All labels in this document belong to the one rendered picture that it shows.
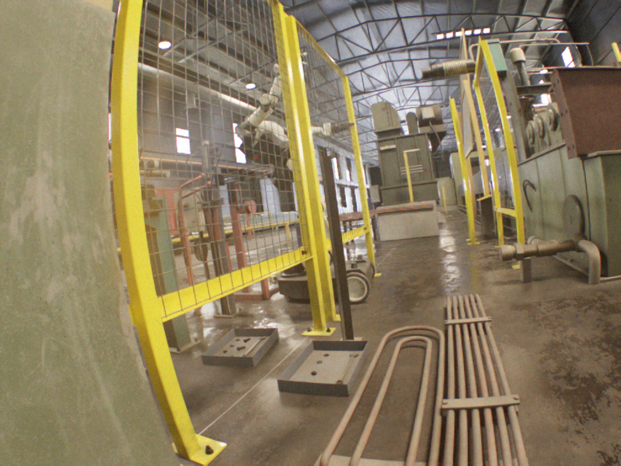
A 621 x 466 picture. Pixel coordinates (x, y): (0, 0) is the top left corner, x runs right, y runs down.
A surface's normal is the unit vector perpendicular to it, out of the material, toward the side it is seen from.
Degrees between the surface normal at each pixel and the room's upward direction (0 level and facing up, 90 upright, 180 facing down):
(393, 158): 90
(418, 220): 90
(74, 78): 90
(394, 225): 90
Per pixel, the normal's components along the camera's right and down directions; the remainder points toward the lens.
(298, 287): -0.57, 0.12
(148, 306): 0.91, -0.10
